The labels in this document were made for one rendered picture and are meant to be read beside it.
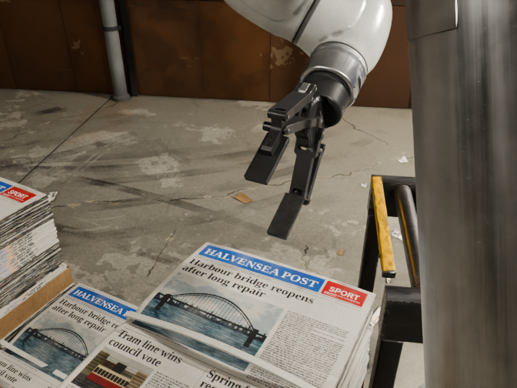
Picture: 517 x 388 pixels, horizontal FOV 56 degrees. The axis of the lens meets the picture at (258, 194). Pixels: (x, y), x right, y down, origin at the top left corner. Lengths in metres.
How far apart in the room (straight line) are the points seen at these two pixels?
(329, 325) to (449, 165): 0.43
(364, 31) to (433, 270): 0.54
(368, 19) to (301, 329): 0.46
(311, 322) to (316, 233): 1.96
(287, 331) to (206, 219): 2.10
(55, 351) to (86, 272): 1.51
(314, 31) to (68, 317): 0.70
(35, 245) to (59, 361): 0.22
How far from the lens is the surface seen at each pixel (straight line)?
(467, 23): 0.25
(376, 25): 0.79
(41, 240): 1.02
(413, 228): 1.33
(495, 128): 0.24
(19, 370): 1.00
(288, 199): 0.71
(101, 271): 2.47
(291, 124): 0.61
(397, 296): 1.11
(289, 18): 0.78
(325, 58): 0.73
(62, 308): 1.08
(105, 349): 0.66
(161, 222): 2.72
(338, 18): 0.77
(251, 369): 0.61
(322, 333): 0.65
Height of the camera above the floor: 1.54
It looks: 32 degrees down
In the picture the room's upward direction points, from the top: straight up
